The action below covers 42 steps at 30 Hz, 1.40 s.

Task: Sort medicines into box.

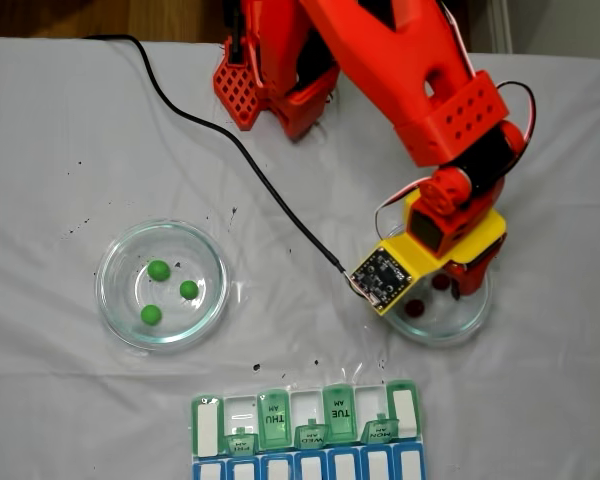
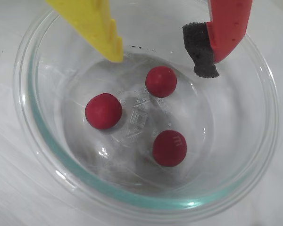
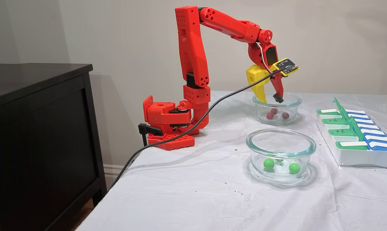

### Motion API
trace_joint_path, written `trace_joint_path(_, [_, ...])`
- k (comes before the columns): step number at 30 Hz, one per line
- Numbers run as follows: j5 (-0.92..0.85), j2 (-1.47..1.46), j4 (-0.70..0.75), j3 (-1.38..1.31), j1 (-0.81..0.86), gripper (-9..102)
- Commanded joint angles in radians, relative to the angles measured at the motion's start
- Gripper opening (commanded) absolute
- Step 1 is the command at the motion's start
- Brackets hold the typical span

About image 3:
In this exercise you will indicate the red pill ball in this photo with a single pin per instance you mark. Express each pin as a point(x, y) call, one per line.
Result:
point(274, 110)
point(269, 116)
point(285, 115)

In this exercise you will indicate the weekly pill organizer box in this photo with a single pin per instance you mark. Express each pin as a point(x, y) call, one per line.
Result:
point(357, 157)

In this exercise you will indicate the clear glass bowl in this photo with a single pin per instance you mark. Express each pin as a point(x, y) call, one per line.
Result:
point(257, 150)
point(259, 110)

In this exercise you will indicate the green pill ball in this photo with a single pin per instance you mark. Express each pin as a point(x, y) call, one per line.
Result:
point(268, 164)
point(294, 167)

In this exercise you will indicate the black table clamp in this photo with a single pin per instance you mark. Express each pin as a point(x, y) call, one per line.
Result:
point(148, 129)

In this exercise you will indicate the white tablecloth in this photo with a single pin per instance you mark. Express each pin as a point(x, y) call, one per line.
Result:
point(196, 199)

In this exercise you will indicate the white baseboard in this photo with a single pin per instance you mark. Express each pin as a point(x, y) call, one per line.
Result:
point(113, 171)

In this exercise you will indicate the black wooden cabinet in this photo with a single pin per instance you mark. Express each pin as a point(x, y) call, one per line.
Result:
point(36, 144)

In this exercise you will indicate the camera board on yellow mount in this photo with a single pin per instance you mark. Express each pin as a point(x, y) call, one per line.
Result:
point(286, 66)

